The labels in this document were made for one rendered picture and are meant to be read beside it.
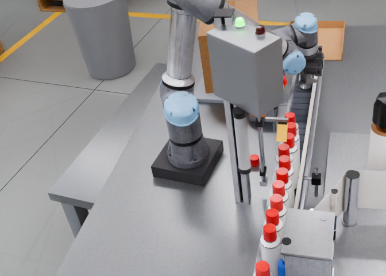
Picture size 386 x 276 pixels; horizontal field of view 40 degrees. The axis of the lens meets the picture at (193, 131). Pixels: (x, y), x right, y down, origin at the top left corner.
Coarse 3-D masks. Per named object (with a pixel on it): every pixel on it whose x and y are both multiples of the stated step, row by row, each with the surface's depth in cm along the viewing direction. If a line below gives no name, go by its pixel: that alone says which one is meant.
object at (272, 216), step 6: (270, 210) 135; (276, 210) 134; (270, 216) 133; (276, 216) 133; (264, 222) 137; (270, 222) 134; (276, 222) 134; (282, 222) 137; (276, 228) 135; (282, 228) 136; (282, 234) 137
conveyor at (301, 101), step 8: (296, 80) 216; (296, 88) 211; (296, 96) 207; (304, 96) 206; (296, 104) 203; (304, 104) 202; (296, 112) 199; (304, 112) 198; (312, 112) 198; (296, 120) 195; (304, 120) 194; (304, 128) 191; (304, 136) 188; (304, 168) 175
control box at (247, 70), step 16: (208, 32) 131; (224, 32) 130; (240, 32) 129; (224, 48) 129; (240, 48) 124; (256, 48) 122; (272, 48) 124; (224, 64) 132; (240, 64) 127; (256, 64) 123; (272, 64) 127; (224, 80) 136; (240, 80) 130; (256, 80) 125; (272, 80) 129; (224, 96) 139; (240, 96) 134; (256, 96) 128; (272, 96) 132; (256, 112) 132
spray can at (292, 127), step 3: (288, 123) 161; (291, 123) 161; (294, 123) 161; (288, 126) 160; (291, 126) 160; (294, 126) 160; (288, 129) 160; (291, 129) 160; (294, 129) 160; (288, 132) 161; (291, 132) 160; (294, 132) 160; (297, 135) 162; (297, 138) 162; (297, 141) 162; (297, 144) 163
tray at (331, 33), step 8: (320, 24) 256; (328, 24) 255; (336, 24) 254; (344, 24) 250; (320, 32) 254; (328, 32) 253; (336, 32) 252; (344, 32) 247; (320, 40) 248; (328, 40) 247; (336, 40) 246; (328, 48) 241; (336, 48) 240; (328, 56) 236; (336, 56) 235
